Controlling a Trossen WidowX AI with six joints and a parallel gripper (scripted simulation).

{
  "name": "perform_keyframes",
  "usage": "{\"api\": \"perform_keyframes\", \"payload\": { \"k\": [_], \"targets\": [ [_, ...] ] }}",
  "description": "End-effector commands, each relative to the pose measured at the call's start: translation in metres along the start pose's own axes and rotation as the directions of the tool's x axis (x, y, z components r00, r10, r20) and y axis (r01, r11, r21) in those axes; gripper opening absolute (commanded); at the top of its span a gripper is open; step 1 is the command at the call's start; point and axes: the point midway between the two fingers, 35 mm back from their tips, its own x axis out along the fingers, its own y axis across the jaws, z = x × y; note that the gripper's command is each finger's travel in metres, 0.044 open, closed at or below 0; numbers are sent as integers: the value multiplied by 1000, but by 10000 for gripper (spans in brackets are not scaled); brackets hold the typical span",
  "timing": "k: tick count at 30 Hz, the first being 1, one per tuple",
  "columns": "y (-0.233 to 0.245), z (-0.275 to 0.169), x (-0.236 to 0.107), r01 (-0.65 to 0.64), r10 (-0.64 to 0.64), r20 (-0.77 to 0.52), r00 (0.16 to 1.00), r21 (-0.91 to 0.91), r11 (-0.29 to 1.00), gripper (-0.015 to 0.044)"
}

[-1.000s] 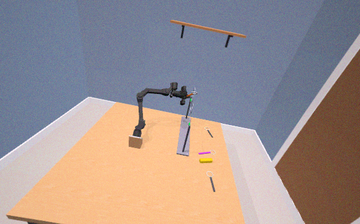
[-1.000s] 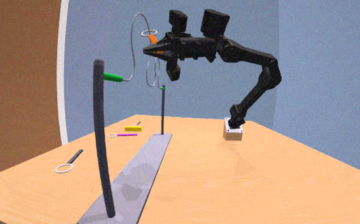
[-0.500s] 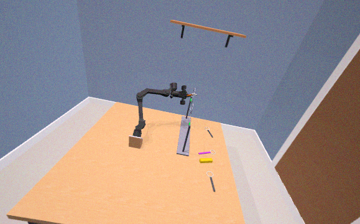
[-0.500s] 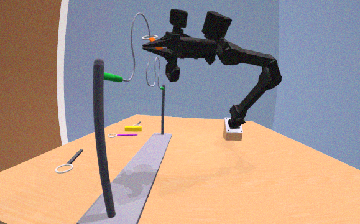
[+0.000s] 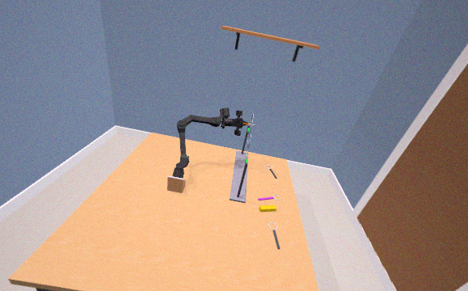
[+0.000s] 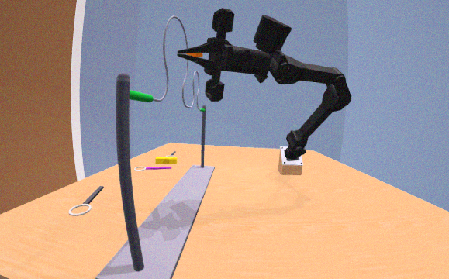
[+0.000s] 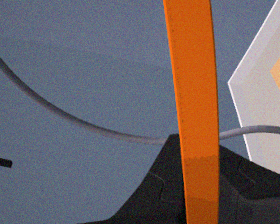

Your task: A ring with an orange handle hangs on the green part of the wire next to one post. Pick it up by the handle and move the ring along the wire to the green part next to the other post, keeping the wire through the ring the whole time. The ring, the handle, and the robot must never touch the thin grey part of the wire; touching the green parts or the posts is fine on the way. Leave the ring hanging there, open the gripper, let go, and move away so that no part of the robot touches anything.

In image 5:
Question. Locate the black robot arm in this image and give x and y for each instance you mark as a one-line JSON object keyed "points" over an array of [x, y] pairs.
{"points": [[214, 121]]}

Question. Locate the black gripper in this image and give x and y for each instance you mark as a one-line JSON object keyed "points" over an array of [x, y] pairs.
{"points": [[236, 131]]}

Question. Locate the yellow rectangular block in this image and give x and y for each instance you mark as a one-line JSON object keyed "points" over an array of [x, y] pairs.
{"points": [[267, 208]]}

